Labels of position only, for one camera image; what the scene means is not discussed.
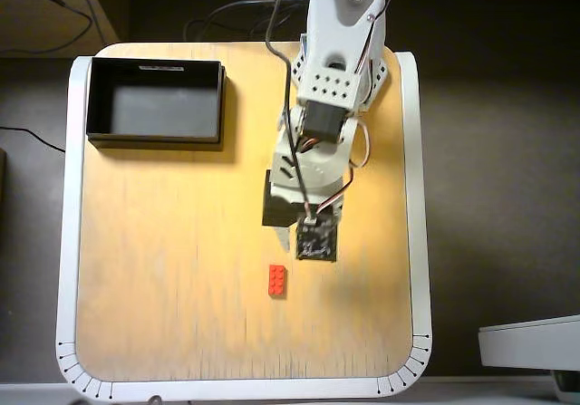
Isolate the grey cable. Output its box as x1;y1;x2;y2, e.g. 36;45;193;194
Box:
74;0;109;47

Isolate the black camera cable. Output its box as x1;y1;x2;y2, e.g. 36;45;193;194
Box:
264;0;318;225

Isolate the tan wooden shelf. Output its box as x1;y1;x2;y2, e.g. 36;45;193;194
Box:
0;0;318;58

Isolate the white red servo wire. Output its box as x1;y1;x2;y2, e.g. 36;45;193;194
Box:
315;119;372;219

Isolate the black cable bundle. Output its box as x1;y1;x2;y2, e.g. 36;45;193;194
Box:
182;0;314;40

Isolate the black open bin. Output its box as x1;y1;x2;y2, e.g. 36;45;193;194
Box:
85;56;228;152

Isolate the red lego block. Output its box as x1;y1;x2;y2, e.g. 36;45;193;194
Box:
267;264;289;299

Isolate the white rounded device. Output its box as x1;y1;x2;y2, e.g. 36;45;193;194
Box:
477;313;580;372

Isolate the black wrist camera board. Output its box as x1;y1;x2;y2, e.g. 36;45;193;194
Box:
295;214;340;264

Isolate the thin black cable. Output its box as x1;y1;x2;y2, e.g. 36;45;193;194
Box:
0;125;67;154
0;0;95;57

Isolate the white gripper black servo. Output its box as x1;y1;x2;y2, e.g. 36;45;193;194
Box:
261;135;354;254

